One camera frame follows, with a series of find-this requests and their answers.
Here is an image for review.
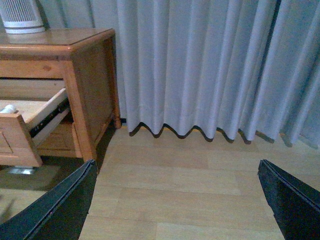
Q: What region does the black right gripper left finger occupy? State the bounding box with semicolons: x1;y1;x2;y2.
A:
0;160;97;240

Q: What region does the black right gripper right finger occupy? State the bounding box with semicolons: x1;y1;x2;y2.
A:
258;159;320;240

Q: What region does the wooden drawer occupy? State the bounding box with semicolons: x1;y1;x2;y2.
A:
0;87;71;167
37;114;83;158

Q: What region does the white medicine bottle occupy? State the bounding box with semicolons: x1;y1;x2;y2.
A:
0;104;17;114

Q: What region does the floor power socket box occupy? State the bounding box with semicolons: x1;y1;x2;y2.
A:
8;166;36;175

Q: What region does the wooden nightstand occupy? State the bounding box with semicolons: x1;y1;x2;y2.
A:
0;28;121;161

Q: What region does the grey curtain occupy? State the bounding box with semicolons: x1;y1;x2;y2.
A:
40;0;320;145

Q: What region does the white air purifier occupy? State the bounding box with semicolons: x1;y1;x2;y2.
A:
0;0;45;34

